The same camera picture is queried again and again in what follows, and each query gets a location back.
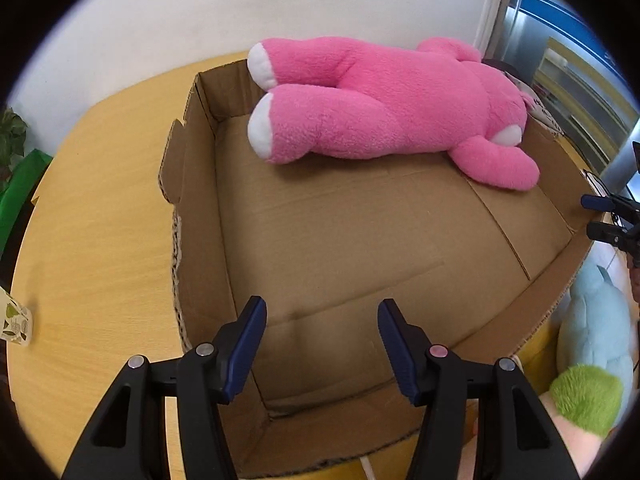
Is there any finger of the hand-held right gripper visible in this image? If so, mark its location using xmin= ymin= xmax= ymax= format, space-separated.
xmin=586 ymin=221 xmax=640 ymax=252
xmin=580 ymin=194 xmax=640 ymax=222

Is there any green fuzzy plush doll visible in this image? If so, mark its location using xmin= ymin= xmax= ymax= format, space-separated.
xmin=470 ymin=364 xmax=625 ymax=480

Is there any paper cup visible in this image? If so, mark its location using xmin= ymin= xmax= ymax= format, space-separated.
xmin=0 ymin=287 xmax=34 ymax=347

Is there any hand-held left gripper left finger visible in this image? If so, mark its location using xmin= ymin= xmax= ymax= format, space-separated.
xmin=60 ymin=296 xmax=267 ymax=480

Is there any cardboard box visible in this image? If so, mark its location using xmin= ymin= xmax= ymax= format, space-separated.
xmin=159 ymin=57 xmax=608 ymax=478

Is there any large potted plant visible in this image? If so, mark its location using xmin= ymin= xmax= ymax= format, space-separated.
xmin=0 ymin=106 xmax=28 ymax=193

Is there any black cable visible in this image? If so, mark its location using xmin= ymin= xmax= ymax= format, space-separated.
xmin=582 ymin=170 xmax=610 ymax=196

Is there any glass door with blue band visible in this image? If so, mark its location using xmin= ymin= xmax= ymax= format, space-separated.
xmin=500 ymin=0 xmax=640 ymax=181

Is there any light blue plush toy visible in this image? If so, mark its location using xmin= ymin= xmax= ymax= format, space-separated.
xmin=556 ymin=260 xmax=636 ymax=396

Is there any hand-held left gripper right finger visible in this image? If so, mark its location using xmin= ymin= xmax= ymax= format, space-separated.
xmin=376 ymin=298 xmax=576 ymax=480

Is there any pink plush toy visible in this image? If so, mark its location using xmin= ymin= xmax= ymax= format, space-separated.
xmin=247 ymin=35 xmax=541 ymax=192

